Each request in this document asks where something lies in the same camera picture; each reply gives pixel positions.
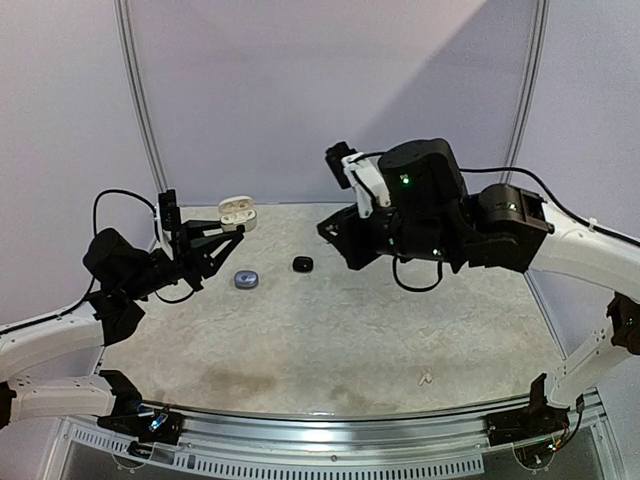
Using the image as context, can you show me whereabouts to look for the aluminium corner post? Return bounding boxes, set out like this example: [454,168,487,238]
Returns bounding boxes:
[504,0,549,167]
[113,0,169,192]

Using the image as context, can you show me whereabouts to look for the white earbud charging case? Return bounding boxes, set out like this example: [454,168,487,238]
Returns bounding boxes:
[218,195,258,232]

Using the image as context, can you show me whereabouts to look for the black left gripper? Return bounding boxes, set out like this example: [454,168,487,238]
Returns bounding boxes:
[121,219,243,301]

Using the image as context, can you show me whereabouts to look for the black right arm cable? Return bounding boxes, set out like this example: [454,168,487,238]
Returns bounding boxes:
[357,149,640,239]

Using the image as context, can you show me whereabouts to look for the white earbud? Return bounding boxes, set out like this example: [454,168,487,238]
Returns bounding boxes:
[418,371,433,386]

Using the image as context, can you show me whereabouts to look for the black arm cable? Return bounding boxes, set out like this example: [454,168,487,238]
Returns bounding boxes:
[0,188,159,331]
[357,149,640,239]

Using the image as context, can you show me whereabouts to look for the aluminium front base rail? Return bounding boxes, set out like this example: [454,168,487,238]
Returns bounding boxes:
[57,387,616,476]

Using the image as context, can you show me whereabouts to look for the aluminium back wall rail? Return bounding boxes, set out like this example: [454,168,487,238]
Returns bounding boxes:
[180,200,353,208]

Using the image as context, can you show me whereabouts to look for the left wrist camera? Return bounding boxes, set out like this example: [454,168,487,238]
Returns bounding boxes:
[154,189,181,260]

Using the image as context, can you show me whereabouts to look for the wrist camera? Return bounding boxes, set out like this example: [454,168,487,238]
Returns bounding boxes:
[154,189,181,260]
[324,141,392,220]

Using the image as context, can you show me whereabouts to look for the aluminium left corner post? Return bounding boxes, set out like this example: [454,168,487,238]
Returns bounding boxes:
[113,0,169,192]

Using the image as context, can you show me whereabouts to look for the blue-grey earbud charging case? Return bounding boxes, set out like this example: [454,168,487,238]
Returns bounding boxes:
[233,270,260,290]

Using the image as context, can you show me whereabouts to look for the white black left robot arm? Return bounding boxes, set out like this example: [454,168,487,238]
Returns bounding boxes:
[1,221,246,436]

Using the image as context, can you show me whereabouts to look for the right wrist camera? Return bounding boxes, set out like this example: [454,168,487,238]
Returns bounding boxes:
[324,141,392,220]

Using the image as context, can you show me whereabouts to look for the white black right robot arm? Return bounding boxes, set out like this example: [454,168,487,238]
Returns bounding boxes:
[317,138,639,445]

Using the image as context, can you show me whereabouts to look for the aluminium right corner post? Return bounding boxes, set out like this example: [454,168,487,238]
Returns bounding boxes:
[504,0,549,167]

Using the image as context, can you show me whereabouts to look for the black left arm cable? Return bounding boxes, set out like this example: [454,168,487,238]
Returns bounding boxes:
[0,188,159,331]

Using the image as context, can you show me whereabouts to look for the black gold earbud charging case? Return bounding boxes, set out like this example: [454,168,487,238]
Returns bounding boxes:
[292,256,314,273]

